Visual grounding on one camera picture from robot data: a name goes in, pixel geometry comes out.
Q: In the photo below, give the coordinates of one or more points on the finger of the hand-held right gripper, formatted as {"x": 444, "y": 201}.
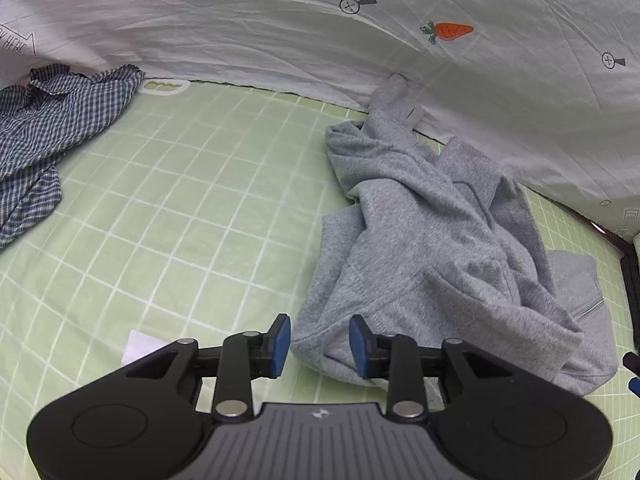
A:
{"x": 636, "y": 387}
{"x": 632, "y": 362}

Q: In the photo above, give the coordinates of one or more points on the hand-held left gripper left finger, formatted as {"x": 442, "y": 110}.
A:
{"x": 282, "y": 345}

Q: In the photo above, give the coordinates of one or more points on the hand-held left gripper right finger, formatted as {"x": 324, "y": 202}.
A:
{"x": 357, "y": 345}

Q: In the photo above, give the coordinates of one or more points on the grey zip hoodie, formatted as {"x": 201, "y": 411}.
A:
{"x": 425, "y": 235}

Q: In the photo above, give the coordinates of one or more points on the stack of folded clothes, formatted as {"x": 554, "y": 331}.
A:
{"x": 636, "y": 246}

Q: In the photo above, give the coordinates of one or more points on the black folded garment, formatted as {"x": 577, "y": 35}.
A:
{"x": 632, "y": 300}

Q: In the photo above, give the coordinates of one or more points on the white paper slip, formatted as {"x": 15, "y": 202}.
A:
{"x": 140, "y": 347}

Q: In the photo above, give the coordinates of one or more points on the white printed sheet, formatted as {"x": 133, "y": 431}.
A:
{"x": 300, "y": 45}

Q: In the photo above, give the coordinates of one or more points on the blue checked shirt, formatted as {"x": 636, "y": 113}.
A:
{"x": 60, "y": 120}

